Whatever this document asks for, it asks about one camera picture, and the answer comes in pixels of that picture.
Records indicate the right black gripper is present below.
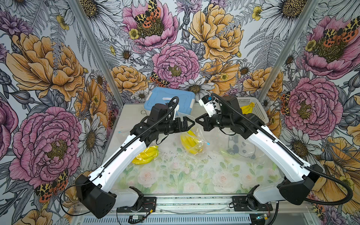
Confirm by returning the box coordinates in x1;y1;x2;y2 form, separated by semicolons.
195;111;233;131

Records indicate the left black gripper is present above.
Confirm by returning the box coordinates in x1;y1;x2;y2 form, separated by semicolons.
157;117;194;134

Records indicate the clear zip-top bag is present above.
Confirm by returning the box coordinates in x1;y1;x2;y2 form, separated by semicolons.
117;112;206;164

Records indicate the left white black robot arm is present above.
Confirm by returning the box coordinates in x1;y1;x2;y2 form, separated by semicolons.
75;102;195;218

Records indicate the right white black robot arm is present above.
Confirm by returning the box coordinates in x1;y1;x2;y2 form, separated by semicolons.
196;95;319;205

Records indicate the yellow banana bunch small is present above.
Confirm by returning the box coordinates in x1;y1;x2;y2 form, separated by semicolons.
180;130;203;155

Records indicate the blue lid storage box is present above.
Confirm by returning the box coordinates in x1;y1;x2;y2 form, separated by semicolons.
144;87;195;115

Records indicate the white plastic basket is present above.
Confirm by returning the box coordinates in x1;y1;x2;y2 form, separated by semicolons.
237;97;269;123

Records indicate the small green circuit board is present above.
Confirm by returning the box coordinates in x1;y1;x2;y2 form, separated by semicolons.
128;215;143;224

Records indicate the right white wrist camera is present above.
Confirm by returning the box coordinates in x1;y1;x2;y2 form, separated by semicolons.
198;95;219;117

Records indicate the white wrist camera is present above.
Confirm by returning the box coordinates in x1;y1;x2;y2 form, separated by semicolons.
172;105;180;120
198;95;219;117

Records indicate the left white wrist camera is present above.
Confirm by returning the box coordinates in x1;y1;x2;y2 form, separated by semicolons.
172;105;180;120

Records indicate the right black corrugated cable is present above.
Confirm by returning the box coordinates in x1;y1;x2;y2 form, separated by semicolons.
210;93;354;206

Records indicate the black corrugated cable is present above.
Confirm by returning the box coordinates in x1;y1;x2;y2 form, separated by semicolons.
210;93;354;206
58;96;180;217

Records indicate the aluminium front rail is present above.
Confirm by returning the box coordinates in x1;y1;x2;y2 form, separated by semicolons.
71;194;321;225

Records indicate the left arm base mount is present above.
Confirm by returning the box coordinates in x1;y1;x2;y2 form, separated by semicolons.
116;196;157;213

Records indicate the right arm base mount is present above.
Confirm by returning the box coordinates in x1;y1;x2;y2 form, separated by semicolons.
229;196;273;212

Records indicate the left black corrugated cable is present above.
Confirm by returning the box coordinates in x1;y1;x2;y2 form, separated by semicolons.
58;96;180;217

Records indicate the right aluminium corner post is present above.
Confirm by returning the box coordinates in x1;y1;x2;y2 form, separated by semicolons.
257;0;320;102

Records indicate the aluminium corner post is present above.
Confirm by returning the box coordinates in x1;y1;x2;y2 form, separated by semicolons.
69;1;124;109
257;0;320;102

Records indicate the left aluminium corner post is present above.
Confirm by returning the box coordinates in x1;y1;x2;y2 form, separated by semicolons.
69;1;124;109

